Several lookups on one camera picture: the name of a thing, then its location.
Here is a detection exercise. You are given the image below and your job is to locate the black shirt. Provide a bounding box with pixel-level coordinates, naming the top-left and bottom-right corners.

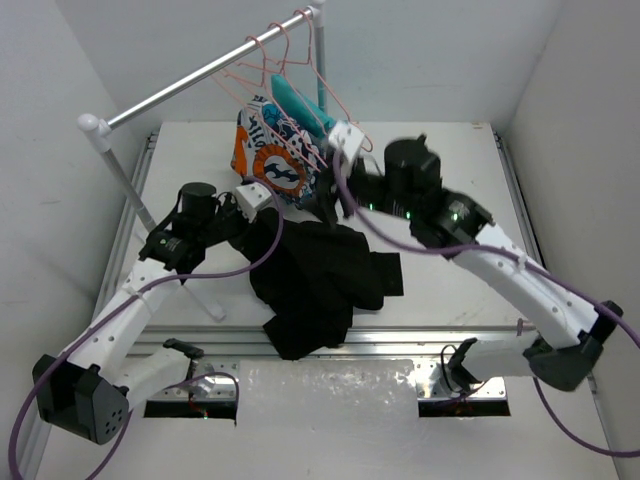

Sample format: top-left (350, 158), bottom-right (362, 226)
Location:
top-left (249, 220), bottom-right (404, 361)

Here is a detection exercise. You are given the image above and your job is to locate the pink wire hanger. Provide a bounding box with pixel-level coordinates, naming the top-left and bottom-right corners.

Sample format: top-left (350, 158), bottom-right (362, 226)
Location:
top-left (221, 36), bottom-right (326, 171)
top-left (269, 1), bottom-right (352, 140)
top-left (234, 22), bottom-right (351, 151)

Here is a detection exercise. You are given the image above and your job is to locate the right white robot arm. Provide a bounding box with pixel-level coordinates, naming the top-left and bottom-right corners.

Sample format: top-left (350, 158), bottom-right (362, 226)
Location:
top-left (325, 125), bottom-right (616, 395)

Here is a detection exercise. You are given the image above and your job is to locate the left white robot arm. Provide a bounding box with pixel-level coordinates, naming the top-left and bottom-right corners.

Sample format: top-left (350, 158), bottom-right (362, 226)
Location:
top-left (32, 182), bottom-right (272, 445)

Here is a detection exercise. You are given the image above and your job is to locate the orange navy patterned shirt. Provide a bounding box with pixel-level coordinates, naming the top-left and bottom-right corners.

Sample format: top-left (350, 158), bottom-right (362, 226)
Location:
top-left (231, 109), bottom-right (326, 209)

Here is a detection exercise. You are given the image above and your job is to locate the teal shirt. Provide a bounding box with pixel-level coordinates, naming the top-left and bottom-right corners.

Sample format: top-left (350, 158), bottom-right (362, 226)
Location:
top-left (270, 74), bottom-right (336, 138)

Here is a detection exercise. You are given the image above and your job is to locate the silver clothes rack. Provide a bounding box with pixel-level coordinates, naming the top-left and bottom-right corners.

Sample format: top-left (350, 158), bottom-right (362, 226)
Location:
top-left (77, 1), bottom-right (326, 318)

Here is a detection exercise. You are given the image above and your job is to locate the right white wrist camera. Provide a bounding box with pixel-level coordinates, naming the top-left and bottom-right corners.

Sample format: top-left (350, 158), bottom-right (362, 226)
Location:
top-left (327, 121), bottom-right (365, 164)

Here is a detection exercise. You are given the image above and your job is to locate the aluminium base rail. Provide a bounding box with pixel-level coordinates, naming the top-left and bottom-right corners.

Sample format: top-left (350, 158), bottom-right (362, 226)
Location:
top-left (94, 127), bottom-right (601, 416)

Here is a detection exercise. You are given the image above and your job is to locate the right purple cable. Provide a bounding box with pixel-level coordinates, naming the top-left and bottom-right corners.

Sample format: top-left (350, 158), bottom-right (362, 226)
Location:
top-left (331, 149), bottom-right (640, 457)

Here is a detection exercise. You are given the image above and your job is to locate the purple cable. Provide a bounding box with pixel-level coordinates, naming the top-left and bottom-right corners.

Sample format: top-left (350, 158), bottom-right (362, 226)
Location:
top-left (8, 191), bottom-right (285, 480)
top-left (331, 149), bottom-right (640, 457)

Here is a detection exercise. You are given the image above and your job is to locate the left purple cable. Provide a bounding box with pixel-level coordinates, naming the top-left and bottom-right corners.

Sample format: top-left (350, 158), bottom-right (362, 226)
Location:
top-left (8, 191), bottom-right (285, 480)

